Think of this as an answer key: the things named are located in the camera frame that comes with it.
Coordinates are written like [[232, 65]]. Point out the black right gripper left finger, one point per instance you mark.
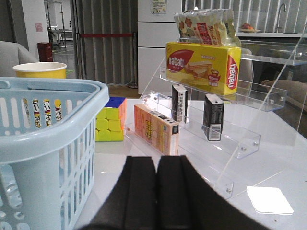
[[131, 205]]

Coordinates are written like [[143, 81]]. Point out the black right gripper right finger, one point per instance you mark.
[[187, 202]]

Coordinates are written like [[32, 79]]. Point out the black tissue pack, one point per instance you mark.
[[213, 117], [179, 103]]

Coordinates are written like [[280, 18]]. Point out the light blue plastic basket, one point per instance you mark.
[[47, 146]]

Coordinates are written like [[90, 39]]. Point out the orange snack box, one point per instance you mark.
[[157, 129]]

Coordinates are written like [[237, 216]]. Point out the white square coaster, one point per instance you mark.
[[269, 200]]

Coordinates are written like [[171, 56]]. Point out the colourful rubik's cube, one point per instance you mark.
[[111, 119]]

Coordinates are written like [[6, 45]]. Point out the clear acrylic display shelf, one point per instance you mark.
[[263, 121]]

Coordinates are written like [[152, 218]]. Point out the yellow nabati wafer box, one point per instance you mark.
[[210, 68]]

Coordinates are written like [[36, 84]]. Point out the yellow snack bag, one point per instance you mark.
[[207, 26]]

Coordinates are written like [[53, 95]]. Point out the red box on floor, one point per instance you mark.
[[45, 52]]

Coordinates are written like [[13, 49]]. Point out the plate of fruit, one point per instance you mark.
[[247, 28]]

